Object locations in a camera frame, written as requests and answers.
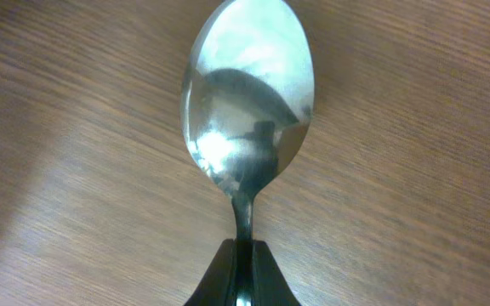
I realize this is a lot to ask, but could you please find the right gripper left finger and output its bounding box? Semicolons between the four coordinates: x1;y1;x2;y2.
185;239;235;306

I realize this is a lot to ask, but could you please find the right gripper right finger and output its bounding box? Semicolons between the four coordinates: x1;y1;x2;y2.
252;241;300;306

